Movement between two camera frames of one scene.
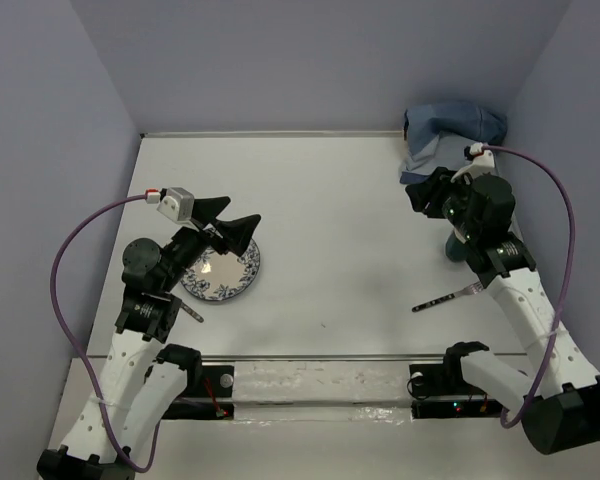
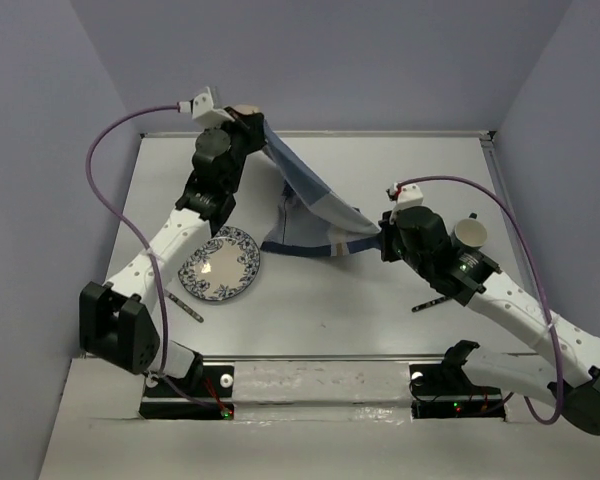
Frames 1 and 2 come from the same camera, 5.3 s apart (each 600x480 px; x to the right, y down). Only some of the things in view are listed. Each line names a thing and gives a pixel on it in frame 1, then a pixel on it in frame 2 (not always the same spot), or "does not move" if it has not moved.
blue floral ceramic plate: [217, 276] does not move
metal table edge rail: [266, 134] does not move
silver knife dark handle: [191, 312] does not move
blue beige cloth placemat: [437, 136] -> [309, 218]
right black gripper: [420, 194] -> [385, 234]
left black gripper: [235, 233] -> [251, 128]
